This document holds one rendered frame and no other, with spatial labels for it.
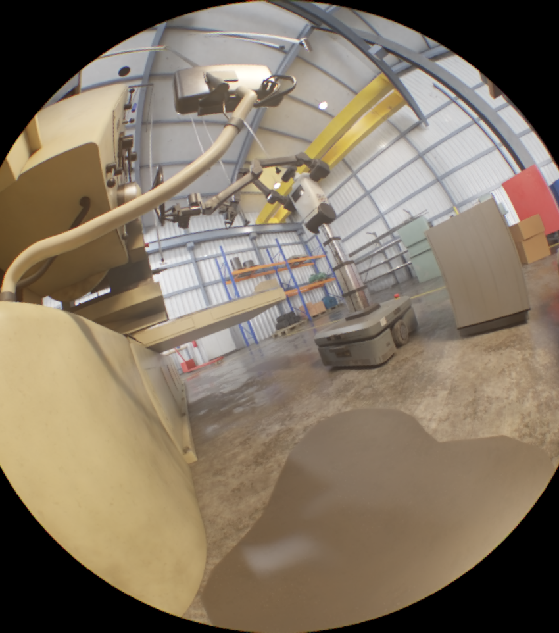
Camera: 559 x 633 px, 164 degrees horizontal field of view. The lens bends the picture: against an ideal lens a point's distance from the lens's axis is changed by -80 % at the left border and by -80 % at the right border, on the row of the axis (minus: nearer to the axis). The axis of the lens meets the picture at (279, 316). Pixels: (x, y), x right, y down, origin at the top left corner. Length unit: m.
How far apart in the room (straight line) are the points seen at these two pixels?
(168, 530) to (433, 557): 0.46
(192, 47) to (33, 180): 7.61
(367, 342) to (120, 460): 1.04
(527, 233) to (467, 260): 1.69
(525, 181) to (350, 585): 3.47
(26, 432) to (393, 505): 0.60
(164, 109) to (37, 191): 7.47
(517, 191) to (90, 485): 3.66
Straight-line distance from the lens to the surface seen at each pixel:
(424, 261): 5.20
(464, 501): 0.48
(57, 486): 0.36
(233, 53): 8.44
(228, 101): 0.68
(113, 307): 1.34
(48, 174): 0.79
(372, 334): 1.02
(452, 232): 1.02
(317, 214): 1.42
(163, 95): 8.08
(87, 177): 0.78
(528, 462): 0.54
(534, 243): 2.66
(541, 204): 3.34
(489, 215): 1.03
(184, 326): 1.40
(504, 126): 4.62
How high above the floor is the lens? 0.42
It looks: 2 degrees up
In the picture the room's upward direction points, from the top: 22 degrees counter-clockwise
